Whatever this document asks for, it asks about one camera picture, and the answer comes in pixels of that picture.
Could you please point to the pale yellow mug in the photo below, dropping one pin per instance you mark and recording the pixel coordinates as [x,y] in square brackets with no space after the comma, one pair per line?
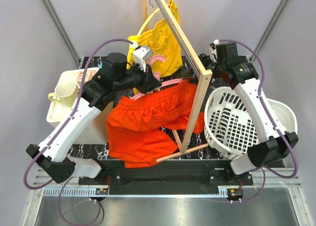
[65,93]

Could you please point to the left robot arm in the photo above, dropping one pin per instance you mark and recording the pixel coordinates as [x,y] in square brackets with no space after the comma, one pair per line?
[97,93]

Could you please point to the pink plastic hanger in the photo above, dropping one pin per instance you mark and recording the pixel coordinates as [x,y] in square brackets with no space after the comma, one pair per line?
[157,77]

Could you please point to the white storage bin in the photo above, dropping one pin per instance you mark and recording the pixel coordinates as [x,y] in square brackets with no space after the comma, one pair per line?
[95,132]

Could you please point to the wooden clothes rack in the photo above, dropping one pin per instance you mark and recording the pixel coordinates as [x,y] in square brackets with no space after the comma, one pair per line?
[199,84]

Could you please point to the white laundry basket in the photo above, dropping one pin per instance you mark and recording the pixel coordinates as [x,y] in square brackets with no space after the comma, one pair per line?
[233,124]

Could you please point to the orange shorts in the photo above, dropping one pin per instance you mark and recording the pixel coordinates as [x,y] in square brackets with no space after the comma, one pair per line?
[134,126]

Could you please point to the yellow plastic hanger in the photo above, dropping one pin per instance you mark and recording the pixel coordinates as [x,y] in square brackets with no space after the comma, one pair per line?
[145,25]

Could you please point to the yellow shorts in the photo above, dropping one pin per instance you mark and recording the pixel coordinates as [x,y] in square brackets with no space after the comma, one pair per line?
[161,41]

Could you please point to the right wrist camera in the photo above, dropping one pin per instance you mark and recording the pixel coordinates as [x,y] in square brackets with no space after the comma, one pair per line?
[213,47]

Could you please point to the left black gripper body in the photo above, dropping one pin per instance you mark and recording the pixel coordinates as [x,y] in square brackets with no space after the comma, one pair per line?
[145,88]

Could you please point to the pink small box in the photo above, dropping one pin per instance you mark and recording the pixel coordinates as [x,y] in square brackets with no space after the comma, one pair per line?
[87,77]

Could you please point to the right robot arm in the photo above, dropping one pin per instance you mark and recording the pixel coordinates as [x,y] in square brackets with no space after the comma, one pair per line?
[241,76]

